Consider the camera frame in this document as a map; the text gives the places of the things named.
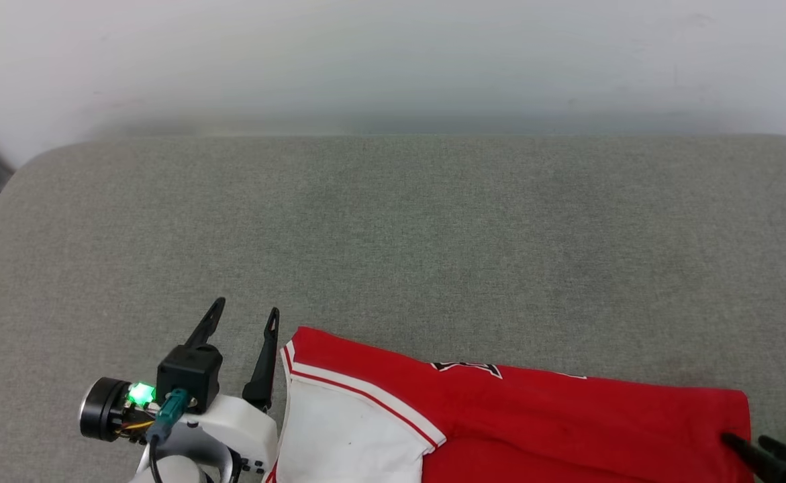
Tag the red and white basketball jersey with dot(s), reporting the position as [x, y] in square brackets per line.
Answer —
[533, 422]

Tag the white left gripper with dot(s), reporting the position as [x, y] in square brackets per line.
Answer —
[245, 436]

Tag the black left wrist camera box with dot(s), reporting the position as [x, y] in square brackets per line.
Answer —
[191, 372]

